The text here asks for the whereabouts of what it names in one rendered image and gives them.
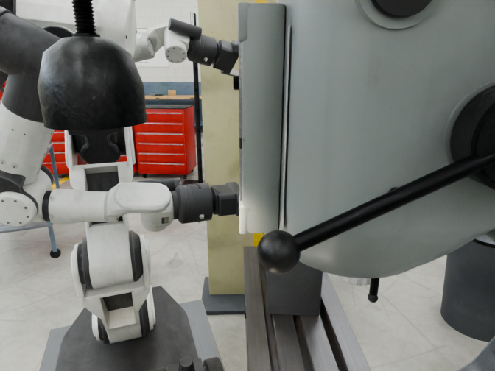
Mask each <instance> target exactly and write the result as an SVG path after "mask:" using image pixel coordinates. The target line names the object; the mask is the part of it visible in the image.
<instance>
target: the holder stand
mask: <svg viewBox="0 0 495 371"><path fill-rule="evenodd" d="M322 279H323V271H320V270H318V269H315V268H312V267H310V266H307V265H306V264H303V263H301V262H300V261H299V262H298V264H297V266H296V267H295V268H294V269H293V270H292V271H290V272H288V273H286V274H282V275H276V274H273V273H270V272H267V313H268V314H284V315H301V316H317V317H318V316H319V315H320V299H321V289H322Z"/></svg>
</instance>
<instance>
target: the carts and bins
mask: <svg viewBox="0 0 495 371"><path fill-rule="evenodd" d="M52 145H53V143H52V141H51V142H50V143H49V147H48V149H47V151H46V155H47V153H48V152H49V151H50V156H51V160H52V168H53V172H54V177H55V185H56V189H60V184H59V179H58V175H57V167H56V163H55V154H54V150H53V146H52ZM46 155H45V157H46ZM53 224H54V223H51V222H31V223H30V224H28V225H24V226H21V227H13V226H9V225H4V224H2V223H1V222H0V233H10V232H15V231H21V230H31V229H37V228H42V227H48V229H49V236H50V240H51V244H52V250H51V252H50V256H51V257H52V258H58V257H60V254H61V251H60V250H59V249H58V248H57V245H56V241H55V234H54V230H53ZM440 313H441V316H442V317H443V319H444V321H445V322H446V323H447V324H448V325H449V326H451V327H452V328H454V329H455V330H456V331H458V332H460V333H461V334H463V335H465V336H468V337H470V338H472V339H477V340H480V341H484V342H490V341H491V340H492V339H493V338H494V336H495V242H493V241H492V240H490V239H489V238H487V237H486V236H484V235H481V236H478V237H477V238H475V239H474V240H472V241H470V242H469V243H467V244H465V245H463V246H462V247H460V248H458V249H457V250H455V251H454V252H451V253H449V254H448V255H447V257H446V270H445V276H444V283H443V295H442V302H441V308H440Z"/></svg>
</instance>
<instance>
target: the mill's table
mask: <svg viewBox="0 0 495 371"><path fill-rule="evenodd" d="M243 253H244V287H245V326H246V346H247V371H371V369H370V367H369V365H368V363H367V361H366V358H365V356H364V354H363V352H362V349H361V347H360V346H359V342H358V341H357V338H356V336H355V334H354V331H353V329H352V327H351V325H350V322H349V321H348V318H347V316H346V314H345V312H344V309H343V307H342V305H341V303H340V300H339V298H338V296H337V293H336V291H335V290H334V287H333V285H332V283H331V280H330V278H329V276H328V273H327V272H323V279H322V289H321V299H320V315H319V316H318V317H317V316H301V315H284V314H268V313H267V270H265V269H264V268H263V267H262V266H261V264H260V263H259V260H258V257H257V246H253V247H243Z"/></svg>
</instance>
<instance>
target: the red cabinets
mask: <svg viewBox="0 0 495 371"><path fill-rule="evenodd" d="M146 112H147V122H146V123H143V124H140V125H136V126H132V131H133V143H134V151H135V158H136V163H135V164H133V177H135V173H136V172H137V171H138V172H139V174H143V178H146V177H147V174H183V179H186V178H187V175H188V174H189V173H190V172H193V171H194V168H195V166H196V165H197V164H196V148H195V132H194V105H146ZM51 141H52V143H53V145H52V146H53V150H54V154H55V163H56V167H57V173H58V174H69V168H68V167H67V165H66V156H65V130H54V132H53V135H52V138H51ZM51 141H50V142H51ZM125 161H127V154H126V155H121V156H120V159H119V160H118V161H117V162H125ZM86 164H88V163H86V162H85V161H84V160H83V159H82V158H81V157H80V154H77V165H86ZM42 165H44V166H45V167H46V168H48V169H49V170H50V172H51V173H52V174H54V172H53V168H52V160H51V156H50V151H49V152H48V153H47V155H46V157H45V158H44V159H43V163H42Z"/></svg>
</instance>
